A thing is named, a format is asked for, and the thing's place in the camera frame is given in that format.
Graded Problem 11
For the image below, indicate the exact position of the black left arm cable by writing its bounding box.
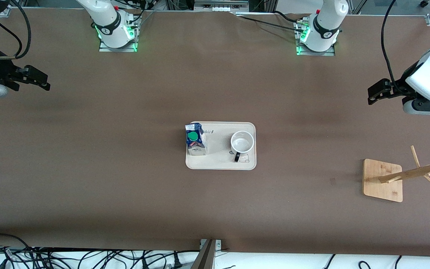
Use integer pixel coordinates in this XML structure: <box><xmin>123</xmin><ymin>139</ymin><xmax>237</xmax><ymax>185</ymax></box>
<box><xmin>381</xmin><ymin>0</ymin><xmax>400</xmax><ymax>94</ymax></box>

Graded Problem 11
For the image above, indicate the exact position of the thick black floor cable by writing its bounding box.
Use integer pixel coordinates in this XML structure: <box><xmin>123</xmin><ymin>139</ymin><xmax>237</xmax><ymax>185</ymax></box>
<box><xmin>0</xmin><ymin>233</ymin><xmax>36</xmax><ymax>262</ymax></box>

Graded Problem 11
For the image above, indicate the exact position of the aluminium camera post with bracket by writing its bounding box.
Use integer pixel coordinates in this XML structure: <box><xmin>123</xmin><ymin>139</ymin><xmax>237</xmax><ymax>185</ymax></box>
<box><xmin>191</xmin><ymin>239</ymin><xmax>223</xmax><ymax>269</ymax></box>

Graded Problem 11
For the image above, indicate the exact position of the white smiley mug black handle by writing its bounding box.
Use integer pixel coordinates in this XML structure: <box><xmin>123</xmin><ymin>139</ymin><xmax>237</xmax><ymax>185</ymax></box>
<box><xmin>230</xmin><ymin>131</ymin><xmax>255</xmax><ymax>163</ymax></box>

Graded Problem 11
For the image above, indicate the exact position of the blue white milk carton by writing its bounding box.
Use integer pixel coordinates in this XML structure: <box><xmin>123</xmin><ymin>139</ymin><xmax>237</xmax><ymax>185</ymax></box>
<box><xmin>185</xmin><ymin>123</ymin><xmax>208</xmax><ymax>156</ymax></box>

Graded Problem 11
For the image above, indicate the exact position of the black cable to arm base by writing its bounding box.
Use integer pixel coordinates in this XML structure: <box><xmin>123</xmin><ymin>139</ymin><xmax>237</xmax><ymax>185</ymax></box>
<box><xmin>237</xmin><ymin>15</ymin><xmax>305</xmax><ymax>33</ymax></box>
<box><xmin>273</xmin><ymin>10</ymin><xmax>307</xmax><ymax>25</ymax></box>

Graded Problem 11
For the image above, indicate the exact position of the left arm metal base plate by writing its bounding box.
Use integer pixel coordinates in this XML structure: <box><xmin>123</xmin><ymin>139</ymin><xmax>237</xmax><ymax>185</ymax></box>
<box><xmin>296</xmin><ymin>21</ymin><xmax>336</xmax><ymax>56</ymax></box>

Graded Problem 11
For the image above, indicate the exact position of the white power strip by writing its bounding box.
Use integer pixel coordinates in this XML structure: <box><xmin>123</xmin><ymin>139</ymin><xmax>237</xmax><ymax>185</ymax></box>
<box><xmin>194</xmin><ymin>0</ymin><xmax>249</xmax><ymax>13</ymax></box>

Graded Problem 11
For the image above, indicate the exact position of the bamboo cup hanging rack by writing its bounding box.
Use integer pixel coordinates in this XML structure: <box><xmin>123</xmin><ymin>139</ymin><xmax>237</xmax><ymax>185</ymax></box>
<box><xmin>363</xmin><ymin>146</ymin><xmax>430</xmax><ymax>202</ymax></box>

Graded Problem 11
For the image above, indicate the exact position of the cream rabbit print tray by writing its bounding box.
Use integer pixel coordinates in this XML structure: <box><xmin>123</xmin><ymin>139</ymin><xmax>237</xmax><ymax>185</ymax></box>
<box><xmin>185</xmin><ymin>121</ymin><xmax>256</xmax><ymax>171</ymax></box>

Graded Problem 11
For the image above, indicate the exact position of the black cable with plug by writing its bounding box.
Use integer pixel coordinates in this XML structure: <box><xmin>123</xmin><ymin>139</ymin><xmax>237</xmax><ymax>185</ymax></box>
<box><xmin>142</xmin><ymin>250</ymin><xmax>200</xmax><ymax>269</ymax></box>

